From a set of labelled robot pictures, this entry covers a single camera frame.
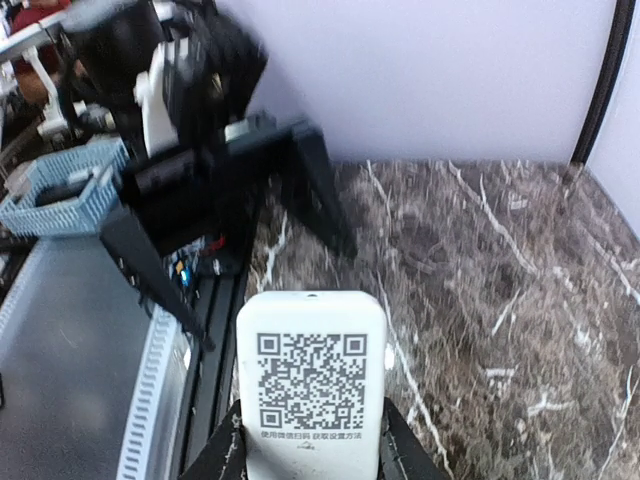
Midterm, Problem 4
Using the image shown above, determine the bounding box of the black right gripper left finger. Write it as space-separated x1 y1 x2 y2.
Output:
179 400 248 480

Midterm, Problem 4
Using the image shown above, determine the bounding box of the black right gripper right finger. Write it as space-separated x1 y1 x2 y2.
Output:
380 397 445 480

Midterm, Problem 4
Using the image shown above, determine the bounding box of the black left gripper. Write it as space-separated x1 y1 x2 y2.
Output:
99 115 357 350

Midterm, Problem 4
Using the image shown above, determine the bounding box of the white remote control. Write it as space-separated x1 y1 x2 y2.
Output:
236 291 387 480

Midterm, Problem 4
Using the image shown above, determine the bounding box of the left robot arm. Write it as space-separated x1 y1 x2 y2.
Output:
59 1 357 349

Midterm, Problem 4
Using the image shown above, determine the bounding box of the blue perforated basket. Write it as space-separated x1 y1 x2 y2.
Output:
1 138 129 237

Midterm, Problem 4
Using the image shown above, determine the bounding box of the black front rail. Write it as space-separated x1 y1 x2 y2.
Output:
169 199 261 480

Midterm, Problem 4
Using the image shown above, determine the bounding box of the white slotted cable duct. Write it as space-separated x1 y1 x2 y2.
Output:
116 305 177 480

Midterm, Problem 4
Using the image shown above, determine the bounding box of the black left corner post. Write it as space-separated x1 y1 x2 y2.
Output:
570 0 637 165

